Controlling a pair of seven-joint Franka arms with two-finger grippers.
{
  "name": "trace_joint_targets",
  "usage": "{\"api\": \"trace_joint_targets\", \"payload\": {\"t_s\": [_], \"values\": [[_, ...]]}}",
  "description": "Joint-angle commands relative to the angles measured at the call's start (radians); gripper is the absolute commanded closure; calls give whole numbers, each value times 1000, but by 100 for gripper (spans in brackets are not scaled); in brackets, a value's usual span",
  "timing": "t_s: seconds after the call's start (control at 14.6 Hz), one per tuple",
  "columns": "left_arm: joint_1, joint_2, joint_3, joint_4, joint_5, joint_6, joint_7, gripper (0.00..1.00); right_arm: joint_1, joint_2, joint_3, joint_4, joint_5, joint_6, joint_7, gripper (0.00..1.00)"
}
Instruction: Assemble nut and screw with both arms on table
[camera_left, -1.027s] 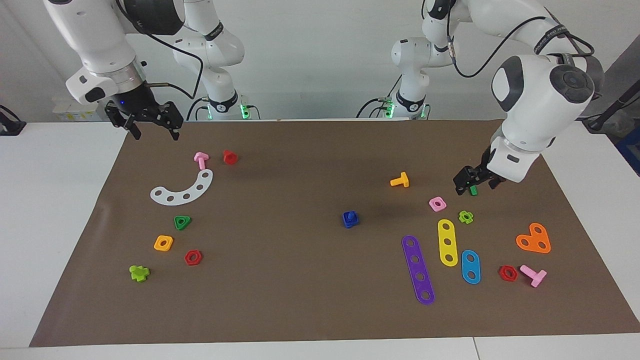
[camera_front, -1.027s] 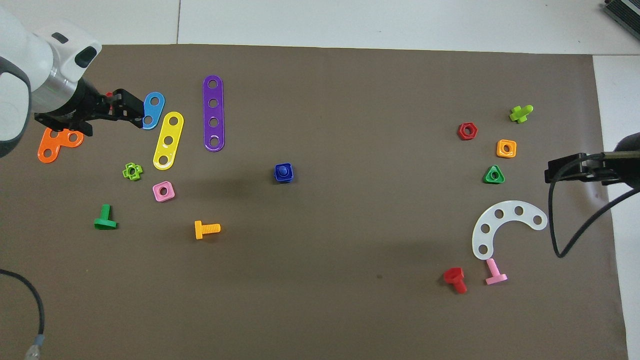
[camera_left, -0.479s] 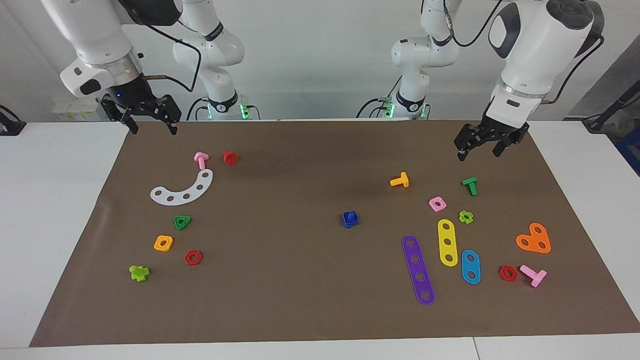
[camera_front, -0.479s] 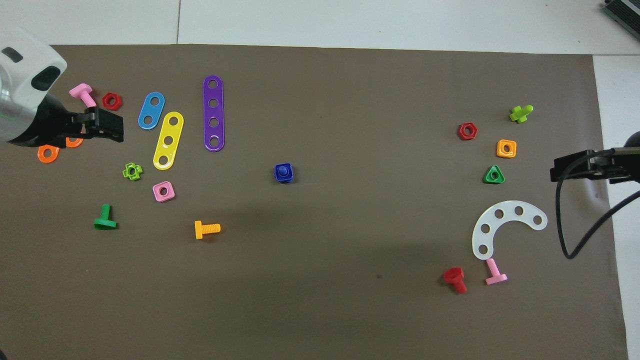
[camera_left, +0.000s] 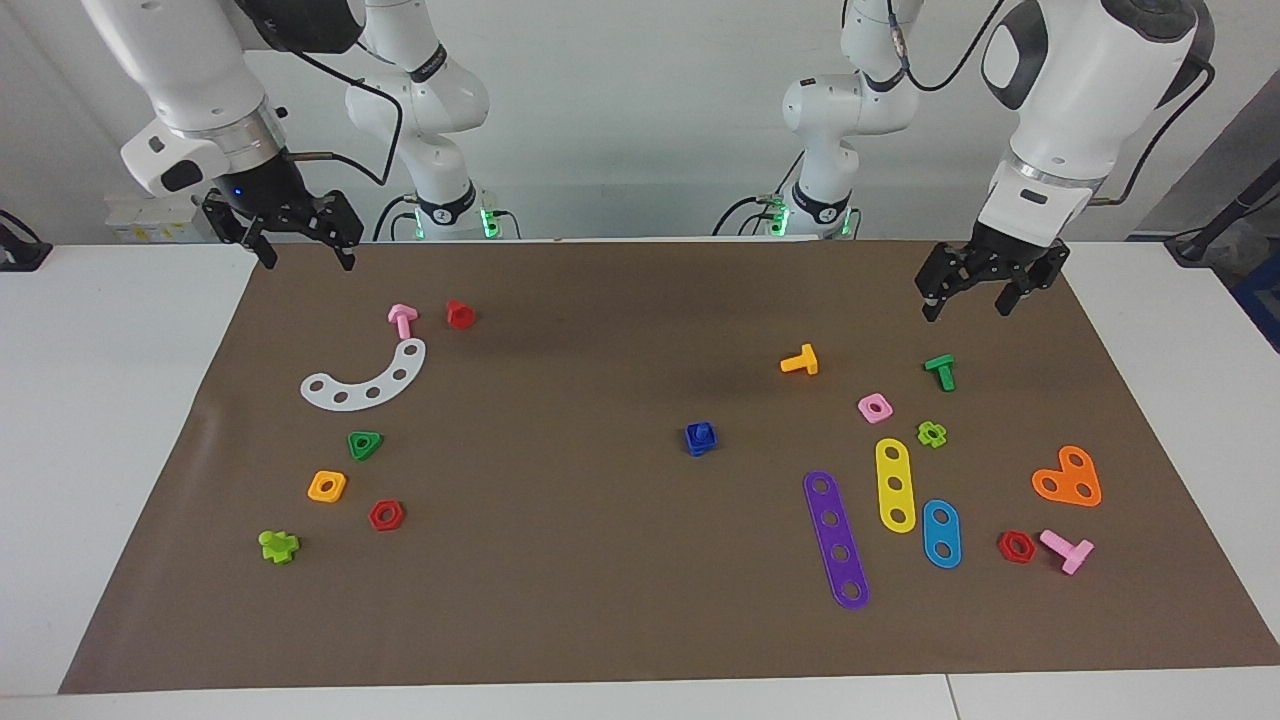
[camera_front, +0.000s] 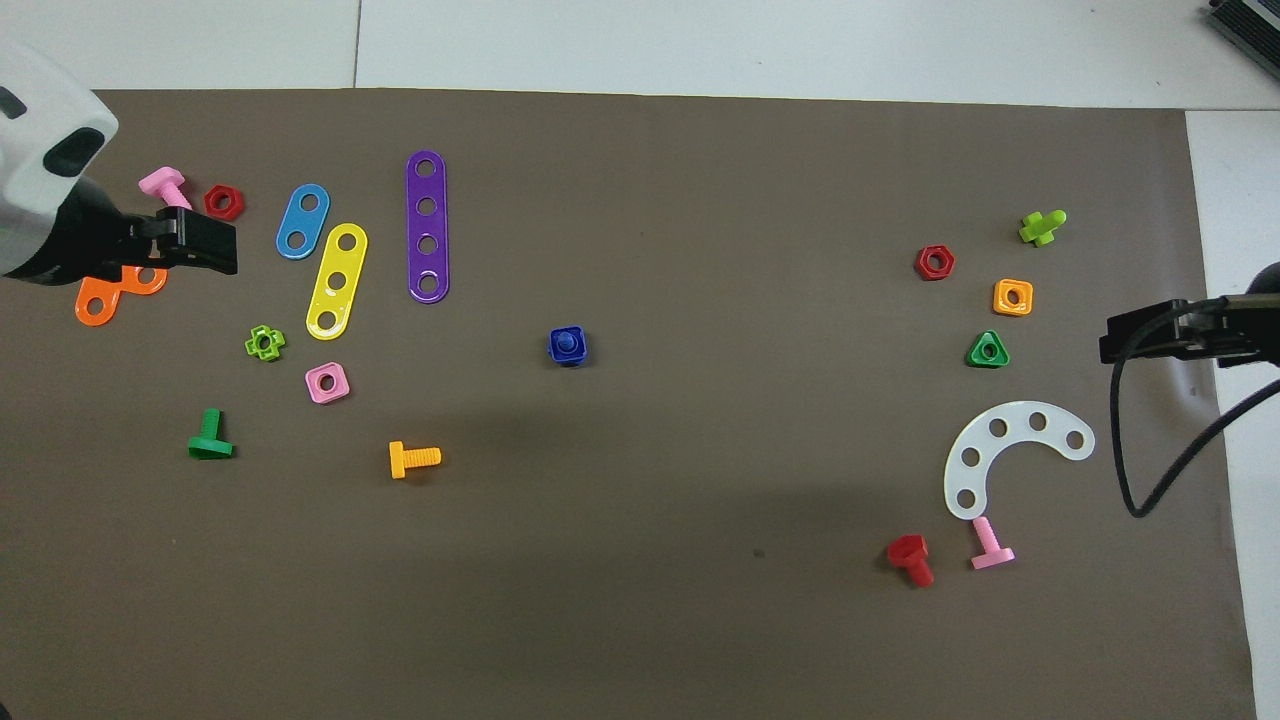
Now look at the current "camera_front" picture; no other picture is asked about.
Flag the grey ridged device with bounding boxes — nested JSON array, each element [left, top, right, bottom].
[[1205, 0, 1280, 53]]

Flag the lime cross head screw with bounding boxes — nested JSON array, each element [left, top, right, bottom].
[[1018, 209, 1068, 248]]

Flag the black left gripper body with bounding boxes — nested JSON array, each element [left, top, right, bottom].
[[0, 175, 167, 286]]

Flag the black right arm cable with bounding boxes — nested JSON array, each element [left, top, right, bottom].
[[1110, 298, 1280, 519]]

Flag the purple four-hole strip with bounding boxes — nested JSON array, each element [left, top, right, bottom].
[[405, 150, 451, 304]]

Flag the pink plastic screw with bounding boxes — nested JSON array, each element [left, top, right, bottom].
[[969, 516, 1017, 572], [138, 166, 193, 213]]

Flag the red plastic screw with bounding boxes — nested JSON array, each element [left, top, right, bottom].
[[886, 534, 936, 589]]

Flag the yellow three-hole strip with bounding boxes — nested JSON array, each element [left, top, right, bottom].
[[305, 222, 369, 342]]

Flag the brown paper table mat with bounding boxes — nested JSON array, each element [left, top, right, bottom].
[[0, 88, 1259, 720]]

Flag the white curved hole plate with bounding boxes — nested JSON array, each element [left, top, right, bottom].
[[943, 401, 1097, 522]]

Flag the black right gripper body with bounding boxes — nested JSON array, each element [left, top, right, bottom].
[[1190, 262, 1280, 368]]

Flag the pink square plastic nut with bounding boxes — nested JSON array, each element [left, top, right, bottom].
[[304, 361, 352, 405]]

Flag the green plastic screw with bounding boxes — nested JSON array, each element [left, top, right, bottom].
[[187, 408, 236, 461]]

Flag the orange heart hole plate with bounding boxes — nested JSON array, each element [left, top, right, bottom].
[[75, 262, 169, 328]]

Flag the blue two-hole strip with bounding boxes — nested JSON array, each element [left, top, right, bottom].
[[275, 183, 331, 261]]

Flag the orange plastic screw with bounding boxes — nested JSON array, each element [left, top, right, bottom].
[[388, 440, 443, 481]]

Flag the green triangle plastic nut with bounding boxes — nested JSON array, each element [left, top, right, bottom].
[[966, 329, 1012, 370]]

